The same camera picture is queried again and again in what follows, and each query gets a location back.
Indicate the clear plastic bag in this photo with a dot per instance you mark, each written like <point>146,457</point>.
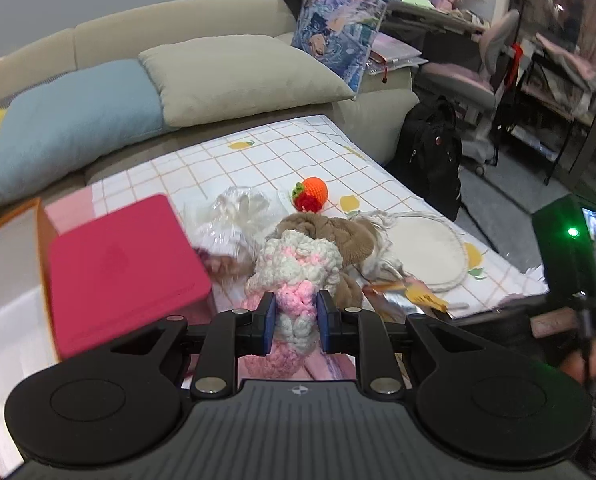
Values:
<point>228,230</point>

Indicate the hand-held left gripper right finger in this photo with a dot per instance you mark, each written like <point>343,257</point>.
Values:
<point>323,325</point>

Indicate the white round woven mat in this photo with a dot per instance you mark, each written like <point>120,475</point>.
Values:
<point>423,240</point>

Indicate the beige sofa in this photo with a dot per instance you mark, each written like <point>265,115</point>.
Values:
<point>178,25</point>

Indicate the metal rack with pink cloths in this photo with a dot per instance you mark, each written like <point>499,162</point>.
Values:
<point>568,75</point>

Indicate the yellow wrapper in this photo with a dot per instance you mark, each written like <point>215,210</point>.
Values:
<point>420,296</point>

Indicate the blue pillow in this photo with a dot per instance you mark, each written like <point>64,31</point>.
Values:
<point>68,120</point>

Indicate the blue figure print cushion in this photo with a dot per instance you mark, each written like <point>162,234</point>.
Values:
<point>338,30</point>

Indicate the brown plush cloth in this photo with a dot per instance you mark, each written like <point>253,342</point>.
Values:
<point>338,232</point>

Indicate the pink white crochet toy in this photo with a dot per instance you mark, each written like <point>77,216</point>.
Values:
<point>298,260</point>

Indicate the orange crochet fruit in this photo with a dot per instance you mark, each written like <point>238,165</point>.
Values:
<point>314,190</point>

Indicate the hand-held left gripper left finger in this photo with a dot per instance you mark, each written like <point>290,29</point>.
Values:
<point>269,325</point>

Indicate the checked lemon print blanket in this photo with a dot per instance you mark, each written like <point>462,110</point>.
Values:
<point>278,160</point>

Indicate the red box lid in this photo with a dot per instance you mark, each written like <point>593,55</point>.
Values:
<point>118,265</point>

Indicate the orange cardboard box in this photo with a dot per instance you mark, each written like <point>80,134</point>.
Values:
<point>8,285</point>

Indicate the pink desk chair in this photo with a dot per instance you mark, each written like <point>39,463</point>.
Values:
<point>458,77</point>

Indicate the beige pillow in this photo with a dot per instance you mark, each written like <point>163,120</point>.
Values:
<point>238,75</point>

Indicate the black backpack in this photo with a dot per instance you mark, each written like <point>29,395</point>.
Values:
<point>428,155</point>

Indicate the pink plastic folder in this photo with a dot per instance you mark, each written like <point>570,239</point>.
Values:
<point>393,52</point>

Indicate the grey desk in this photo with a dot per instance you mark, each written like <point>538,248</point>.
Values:
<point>428,15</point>

